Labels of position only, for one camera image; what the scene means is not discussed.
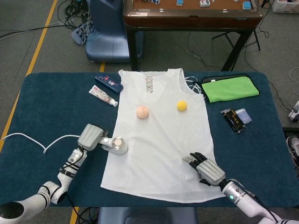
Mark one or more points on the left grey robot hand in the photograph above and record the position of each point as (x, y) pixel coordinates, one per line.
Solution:
(91, 137)

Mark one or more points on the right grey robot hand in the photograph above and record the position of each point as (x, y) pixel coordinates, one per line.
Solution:
(210, 171)

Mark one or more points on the white handheld steamer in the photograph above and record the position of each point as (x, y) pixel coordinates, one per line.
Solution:
(118, 145)

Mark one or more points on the white sleeveless shirt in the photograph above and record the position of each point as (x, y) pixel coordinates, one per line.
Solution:
(163, 130)

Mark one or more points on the white toothpaste tube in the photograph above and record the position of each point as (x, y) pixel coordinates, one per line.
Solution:
(101, 95)

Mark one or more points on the dark teal table cover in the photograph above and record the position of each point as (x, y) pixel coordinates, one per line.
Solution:
(58, 100)

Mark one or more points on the black gold-lettered packet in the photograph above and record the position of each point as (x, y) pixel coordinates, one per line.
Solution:
(234, 122)

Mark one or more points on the navy printed carton box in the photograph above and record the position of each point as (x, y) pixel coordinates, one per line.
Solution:
(108, 83)

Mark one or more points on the peach foam ball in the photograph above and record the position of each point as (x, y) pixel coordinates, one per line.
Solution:
(143, 112)

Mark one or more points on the small blue-grey packet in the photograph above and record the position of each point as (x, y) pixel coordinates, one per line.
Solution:
(245, 116)

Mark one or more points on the yellow foam ball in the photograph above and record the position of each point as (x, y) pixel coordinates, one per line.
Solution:
(182, 105)

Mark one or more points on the green microfiber cloth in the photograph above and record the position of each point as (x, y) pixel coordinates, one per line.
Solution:
(229, 89)

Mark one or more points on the grey pink sneaker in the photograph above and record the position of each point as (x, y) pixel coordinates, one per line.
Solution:
(294, 151)

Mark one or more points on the black trouser leg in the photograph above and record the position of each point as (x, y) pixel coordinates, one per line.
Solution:
(290, 133)

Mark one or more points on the blue standing machine body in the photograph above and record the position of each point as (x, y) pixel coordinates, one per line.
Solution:
(109, 37)

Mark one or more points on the grey power strip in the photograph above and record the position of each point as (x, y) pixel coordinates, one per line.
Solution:
(78, 35)

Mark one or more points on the blue-white snake cube puzzle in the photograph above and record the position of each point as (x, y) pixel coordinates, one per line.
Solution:
(150, 2)

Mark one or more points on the brown mahjong table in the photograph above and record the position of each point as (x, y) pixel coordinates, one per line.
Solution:
(191, 19)

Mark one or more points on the blue mahjong tile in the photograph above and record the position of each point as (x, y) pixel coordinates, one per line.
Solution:
(246, 4)
(179, 2)

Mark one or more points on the white-faced mahjong tiles pair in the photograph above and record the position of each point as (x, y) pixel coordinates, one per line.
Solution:
(204, 2)

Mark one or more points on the white storage box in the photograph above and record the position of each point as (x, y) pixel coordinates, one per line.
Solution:
(283, 5)

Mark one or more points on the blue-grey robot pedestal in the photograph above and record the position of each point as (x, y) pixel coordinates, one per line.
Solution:
(144, 215)

